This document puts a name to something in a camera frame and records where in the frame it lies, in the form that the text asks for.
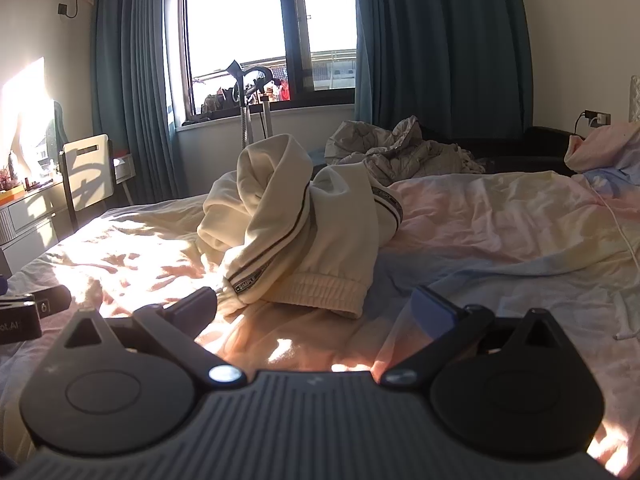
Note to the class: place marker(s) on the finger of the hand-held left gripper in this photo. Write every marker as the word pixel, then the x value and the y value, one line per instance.
pixel 52 300

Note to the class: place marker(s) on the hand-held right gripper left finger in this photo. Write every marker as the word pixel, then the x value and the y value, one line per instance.
pixel 192 307

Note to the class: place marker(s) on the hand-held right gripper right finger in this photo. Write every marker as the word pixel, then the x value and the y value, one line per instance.
pixel 432 310

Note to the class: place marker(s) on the cream pants with striped trim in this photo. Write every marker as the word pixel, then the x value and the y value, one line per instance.
pixel 300 225

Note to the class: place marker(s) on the white desk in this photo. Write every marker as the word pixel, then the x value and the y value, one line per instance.
pixel 27 225

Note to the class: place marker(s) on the chair with white backrest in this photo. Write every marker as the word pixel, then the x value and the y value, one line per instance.
pixel 87 170

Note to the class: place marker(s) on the small dark bottle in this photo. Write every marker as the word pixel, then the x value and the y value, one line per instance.
pixel 12 167

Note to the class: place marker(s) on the small white side table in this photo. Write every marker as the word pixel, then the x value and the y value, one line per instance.
pixel 124 167

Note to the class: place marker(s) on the crumpled grey quilt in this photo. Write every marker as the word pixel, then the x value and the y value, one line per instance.
pixel 395 152

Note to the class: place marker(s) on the dark green cloth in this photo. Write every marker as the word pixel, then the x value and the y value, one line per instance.
pixel 60 127

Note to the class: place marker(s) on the dark sofa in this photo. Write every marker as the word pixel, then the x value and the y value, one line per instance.
pixel 530 152

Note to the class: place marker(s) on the laundry outside window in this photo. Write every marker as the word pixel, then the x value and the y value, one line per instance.
pixel 220 100

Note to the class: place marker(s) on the garment steamer stand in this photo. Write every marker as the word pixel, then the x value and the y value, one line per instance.
pixel 250 105

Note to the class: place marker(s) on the blue curtain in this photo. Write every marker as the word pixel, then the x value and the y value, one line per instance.
pixel 135 90
pixel 440 45

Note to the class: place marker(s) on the pink pillow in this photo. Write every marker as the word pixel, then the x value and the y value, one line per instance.
pixel 607 152

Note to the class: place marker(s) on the dark framed window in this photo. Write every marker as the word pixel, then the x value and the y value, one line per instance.
pixel 270 30

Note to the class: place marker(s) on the white lattice panel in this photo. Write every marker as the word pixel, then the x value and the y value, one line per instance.
pixel 635 100

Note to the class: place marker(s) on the wall socket with charger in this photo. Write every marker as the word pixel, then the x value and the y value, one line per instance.
pixel 597 119

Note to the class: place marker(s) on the black wall plug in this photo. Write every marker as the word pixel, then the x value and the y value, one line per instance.
pixel 62 10

